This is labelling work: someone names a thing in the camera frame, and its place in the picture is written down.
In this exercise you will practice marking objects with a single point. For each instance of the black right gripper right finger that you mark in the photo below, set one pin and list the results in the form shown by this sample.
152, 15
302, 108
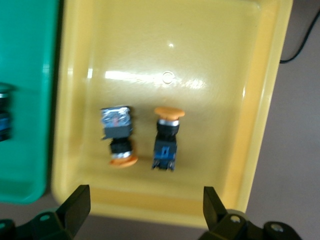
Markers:
215, 212

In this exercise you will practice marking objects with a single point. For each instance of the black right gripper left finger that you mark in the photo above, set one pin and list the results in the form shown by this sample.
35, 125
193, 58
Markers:
77, 207

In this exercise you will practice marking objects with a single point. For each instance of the yellow push button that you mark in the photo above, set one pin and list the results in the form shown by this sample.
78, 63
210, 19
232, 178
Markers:
117, 127
166, 140

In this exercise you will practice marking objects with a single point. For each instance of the green mushroom head push button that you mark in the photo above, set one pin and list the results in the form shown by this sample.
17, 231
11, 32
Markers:
6, 112

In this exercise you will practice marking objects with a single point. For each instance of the yellow plastic tray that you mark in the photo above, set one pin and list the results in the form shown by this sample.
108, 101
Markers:
200, 125

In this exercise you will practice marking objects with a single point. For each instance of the green plastic tray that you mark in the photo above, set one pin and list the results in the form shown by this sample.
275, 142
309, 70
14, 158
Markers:
27, 62

